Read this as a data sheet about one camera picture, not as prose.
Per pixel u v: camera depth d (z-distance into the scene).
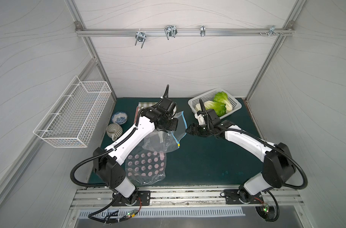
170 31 0.77
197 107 1.05
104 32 0.80
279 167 0.44
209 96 1.15
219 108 1.02
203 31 0.78
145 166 0.84
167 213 0.70
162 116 0.54
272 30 0.76
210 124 0.65
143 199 0.74
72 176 0.40
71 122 0.68
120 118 1.05
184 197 0.75
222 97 1.11
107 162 0.41
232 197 0.73
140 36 0.78
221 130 0.59
